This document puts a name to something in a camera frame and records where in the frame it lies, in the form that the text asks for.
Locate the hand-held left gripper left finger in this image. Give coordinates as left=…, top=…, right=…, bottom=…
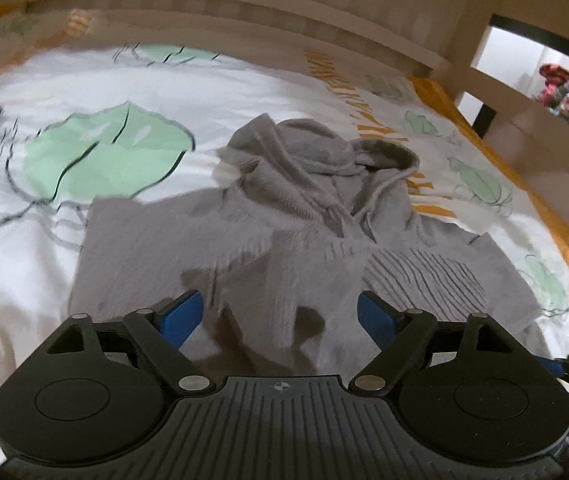
left=44, top=289, right=216, bottom=394

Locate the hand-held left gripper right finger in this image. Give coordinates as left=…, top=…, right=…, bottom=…
left=349, top=290, right=521, bottom=394

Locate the grey hoodie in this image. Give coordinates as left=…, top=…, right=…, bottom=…
left=67, top=112, right=550, bottom=376

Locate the leaf printed white bed sheet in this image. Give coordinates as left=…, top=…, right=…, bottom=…
left=0, top=7, right=569, bottom=466

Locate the white shelf unit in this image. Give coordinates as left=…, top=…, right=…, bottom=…
left=457, top=10, right=569, bottom=211

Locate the wooden bed frame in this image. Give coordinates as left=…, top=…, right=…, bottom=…
left=0, top=0, right=458, bottom=81

